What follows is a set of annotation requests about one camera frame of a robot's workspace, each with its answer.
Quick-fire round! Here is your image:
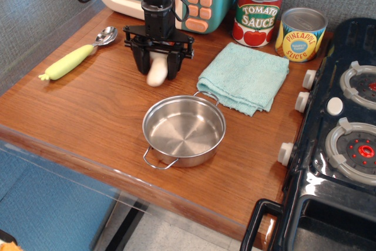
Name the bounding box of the tomato sauce can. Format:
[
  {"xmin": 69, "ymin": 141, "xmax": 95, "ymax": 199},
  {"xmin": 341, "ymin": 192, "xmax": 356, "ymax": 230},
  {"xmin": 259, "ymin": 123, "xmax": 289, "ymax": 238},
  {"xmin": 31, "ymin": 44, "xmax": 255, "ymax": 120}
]
[{"xmin": 233, "ymin": 0, "xmax": 283, "ymax": 47}]

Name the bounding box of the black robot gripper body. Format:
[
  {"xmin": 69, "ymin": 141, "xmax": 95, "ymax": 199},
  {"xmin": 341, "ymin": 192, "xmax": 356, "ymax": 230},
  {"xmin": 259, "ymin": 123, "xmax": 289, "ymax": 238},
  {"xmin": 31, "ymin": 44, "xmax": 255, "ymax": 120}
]
[{"xmin": 123, "ymin": 1, "xmax": 194, "ymax": 59}]

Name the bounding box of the plush white brown mushroom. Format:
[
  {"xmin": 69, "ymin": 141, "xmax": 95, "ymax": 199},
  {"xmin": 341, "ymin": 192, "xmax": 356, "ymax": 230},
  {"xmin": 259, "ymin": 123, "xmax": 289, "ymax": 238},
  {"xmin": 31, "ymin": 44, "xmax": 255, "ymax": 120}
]
[{"xmin": 146, "ymin": 52, "xmax": 168, "ymax": 87}]

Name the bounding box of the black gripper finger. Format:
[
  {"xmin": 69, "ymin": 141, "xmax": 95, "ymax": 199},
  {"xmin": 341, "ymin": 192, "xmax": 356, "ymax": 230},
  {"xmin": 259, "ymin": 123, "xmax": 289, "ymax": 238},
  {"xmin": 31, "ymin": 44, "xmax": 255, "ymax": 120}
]
[
  {"xmin": 132, "ymin": 45, "xmax": 151, "ymax": 75},
  {"xmin": 167, "ymin": 52, "xmax": 184, "ymax": 80}
]

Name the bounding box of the pineapple slices can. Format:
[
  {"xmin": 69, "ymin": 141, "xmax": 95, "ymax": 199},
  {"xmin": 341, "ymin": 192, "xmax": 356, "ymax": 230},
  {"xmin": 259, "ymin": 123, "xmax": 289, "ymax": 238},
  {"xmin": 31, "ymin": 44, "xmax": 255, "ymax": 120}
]
[{"xmin": 275, "ymin": 7, "xmax": 328, "ymax": 62}]

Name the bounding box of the black toy stove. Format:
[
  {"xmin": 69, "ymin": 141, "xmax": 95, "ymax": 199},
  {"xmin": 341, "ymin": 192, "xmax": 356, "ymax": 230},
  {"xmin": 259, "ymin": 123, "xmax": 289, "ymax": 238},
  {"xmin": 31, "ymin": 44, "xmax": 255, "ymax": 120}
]
[{"xmin": 241, "ymin": 18, "xmax": 375, "ymax": 250}]

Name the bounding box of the folded teal cloth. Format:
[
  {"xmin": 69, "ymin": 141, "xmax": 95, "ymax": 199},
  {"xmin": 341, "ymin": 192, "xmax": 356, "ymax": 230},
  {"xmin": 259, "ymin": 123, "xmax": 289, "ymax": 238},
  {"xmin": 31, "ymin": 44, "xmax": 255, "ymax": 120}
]
[{"xmin": 197, "ymin": 43, "xmax": 289, "ymax": 116}]

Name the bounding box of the orange object bottom left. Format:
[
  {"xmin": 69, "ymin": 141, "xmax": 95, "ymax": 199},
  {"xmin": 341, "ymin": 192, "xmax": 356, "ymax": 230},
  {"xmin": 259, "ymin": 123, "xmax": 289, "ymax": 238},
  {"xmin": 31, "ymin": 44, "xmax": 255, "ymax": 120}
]
[{"xmin": 0, "ymin": 230, "xmax": 23, "ymax": 251}]

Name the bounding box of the spoon with green handle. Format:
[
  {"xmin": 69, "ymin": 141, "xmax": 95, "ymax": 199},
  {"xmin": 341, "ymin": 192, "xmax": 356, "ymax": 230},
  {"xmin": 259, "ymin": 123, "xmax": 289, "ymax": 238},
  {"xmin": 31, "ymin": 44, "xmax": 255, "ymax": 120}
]
[{"xmin": 38, "ymin": 26, "xmax": 118, "ymax": 81}]

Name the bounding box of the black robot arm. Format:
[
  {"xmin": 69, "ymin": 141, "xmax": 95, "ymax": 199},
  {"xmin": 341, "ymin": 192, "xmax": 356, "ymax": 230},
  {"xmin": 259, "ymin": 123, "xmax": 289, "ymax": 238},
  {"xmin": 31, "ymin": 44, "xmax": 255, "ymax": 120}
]
[{"xmin": 123, "ymin": 0, "xmax": 194, "ymax": 80}]

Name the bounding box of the steel pan with handles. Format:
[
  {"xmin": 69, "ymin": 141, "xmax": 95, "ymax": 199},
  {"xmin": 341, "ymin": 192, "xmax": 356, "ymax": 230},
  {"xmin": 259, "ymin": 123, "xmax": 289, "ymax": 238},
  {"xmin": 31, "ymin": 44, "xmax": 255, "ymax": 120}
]
[{"xmin": 142, "ymin": 91, "xmax": 226, "ymax": 170}]

